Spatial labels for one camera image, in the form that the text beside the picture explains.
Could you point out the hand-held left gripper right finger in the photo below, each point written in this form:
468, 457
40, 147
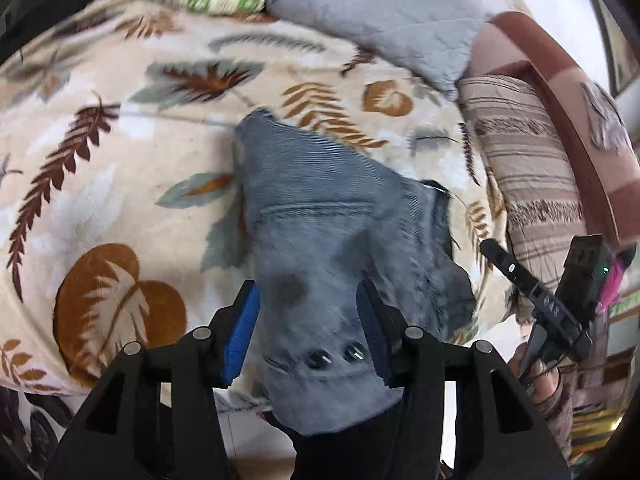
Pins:
374, 335

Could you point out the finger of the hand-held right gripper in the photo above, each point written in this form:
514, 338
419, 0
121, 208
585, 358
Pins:
520, 275
536, 347

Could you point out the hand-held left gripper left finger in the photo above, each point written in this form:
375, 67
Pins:
242, 332

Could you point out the grey-blue denim pants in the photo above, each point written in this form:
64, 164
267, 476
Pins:
320, 230

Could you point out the person's right hand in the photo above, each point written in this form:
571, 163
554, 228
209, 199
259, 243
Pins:
542, 384

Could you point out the pink cloth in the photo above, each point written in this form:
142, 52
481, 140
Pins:
612, 282

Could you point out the glass door cabinet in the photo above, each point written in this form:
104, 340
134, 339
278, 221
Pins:
600, 385

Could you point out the striped beige pillow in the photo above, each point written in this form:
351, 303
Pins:
530, 170

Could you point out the silver headboard ornament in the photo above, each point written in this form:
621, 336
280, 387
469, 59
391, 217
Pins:
607, 120

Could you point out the beige leaf-print blanket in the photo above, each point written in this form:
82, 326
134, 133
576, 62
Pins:
100, 185

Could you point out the brown padded headboard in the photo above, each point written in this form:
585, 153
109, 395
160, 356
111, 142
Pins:
545, 55

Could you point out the dark floral cloth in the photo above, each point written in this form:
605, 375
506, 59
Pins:
30, 425

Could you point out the grey quilted pillow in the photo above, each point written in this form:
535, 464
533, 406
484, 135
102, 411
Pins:
380, 15

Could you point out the dark-framed wall picture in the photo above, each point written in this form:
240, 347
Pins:
617, 45

